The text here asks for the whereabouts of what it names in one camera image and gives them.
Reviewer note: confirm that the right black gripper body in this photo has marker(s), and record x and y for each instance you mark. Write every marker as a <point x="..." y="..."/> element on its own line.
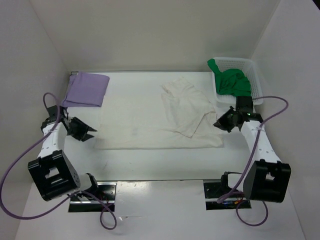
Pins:
<point x="237" y="112"/>

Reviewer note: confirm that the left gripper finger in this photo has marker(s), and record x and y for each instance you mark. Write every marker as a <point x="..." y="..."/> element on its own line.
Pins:
<point x="83" y="137"/>
<point x="79" y="126"/>

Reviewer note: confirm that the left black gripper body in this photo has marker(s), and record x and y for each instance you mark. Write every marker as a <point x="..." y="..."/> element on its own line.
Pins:
<point x="71" y="131"/>

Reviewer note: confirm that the purple t shirt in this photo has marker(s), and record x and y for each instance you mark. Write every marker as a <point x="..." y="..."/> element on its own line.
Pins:
<point x="86" y="90"/>

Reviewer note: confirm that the white t shirt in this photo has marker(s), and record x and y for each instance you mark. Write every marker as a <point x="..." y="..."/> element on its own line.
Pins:
<point x="180" y="116"/>

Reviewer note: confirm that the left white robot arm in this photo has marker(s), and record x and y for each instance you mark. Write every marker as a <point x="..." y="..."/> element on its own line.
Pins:
<point x="52" y="171"/>

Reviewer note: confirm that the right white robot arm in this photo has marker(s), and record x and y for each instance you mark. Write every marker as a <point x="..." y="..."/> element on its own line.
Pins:
<point x="265" y="177"/>

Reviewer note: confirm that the green t shirt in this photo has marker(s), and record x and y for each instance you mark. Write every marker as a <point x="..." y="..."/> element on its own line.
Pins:
<point x="231" y="81"/>

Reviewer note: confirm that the white plastic basket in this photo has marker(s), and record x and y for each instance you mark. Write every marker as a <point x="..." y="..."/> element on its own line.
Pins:
<point x="248" y="67"/>

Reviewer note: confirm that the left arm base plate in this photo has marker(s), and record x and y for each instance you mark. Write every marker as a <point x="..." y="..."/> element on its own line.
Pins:
<point x="106" y="192"/>

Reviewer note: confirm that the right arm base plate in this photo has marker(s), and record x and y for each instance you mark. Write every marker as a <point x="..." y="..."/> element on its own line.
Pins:
<point x="213" y="189"/>

